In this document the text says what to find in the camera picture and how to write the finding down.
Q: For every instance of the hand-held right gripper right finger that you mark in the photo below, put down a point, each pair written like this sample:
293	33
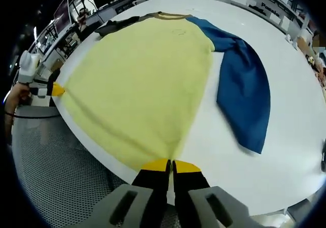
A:
186	192

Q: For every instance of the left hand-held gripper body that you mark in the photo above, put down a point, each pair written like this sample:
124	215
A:
29	64

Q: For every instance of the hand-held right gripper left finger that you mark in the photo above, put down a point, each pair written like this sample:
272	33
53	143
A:
152	187

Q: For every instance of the yellow garment with blue sleeve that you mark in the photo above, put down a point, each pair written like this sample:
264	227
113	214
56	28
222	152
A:
142	85

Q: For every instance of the person's left hand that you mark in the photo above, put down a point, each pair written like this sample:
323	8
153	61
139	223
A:
16	96

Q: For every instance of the grey mesh chair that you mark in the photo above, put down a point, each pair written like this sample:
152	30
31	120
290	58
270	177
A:
63	174

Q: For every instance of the small plush toy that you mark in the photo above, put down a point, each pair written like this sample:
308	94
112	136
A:
311	60

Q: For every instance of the brown cardboard box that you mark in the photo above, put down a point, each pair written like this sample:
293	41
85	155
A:
304	44

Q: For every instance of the row of white storage boxes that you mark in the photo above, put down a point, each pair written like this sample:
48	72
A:
278	19

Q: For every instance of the grey metal storage shelf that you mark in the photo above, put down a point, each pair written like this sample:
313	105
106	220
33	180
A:
267	1

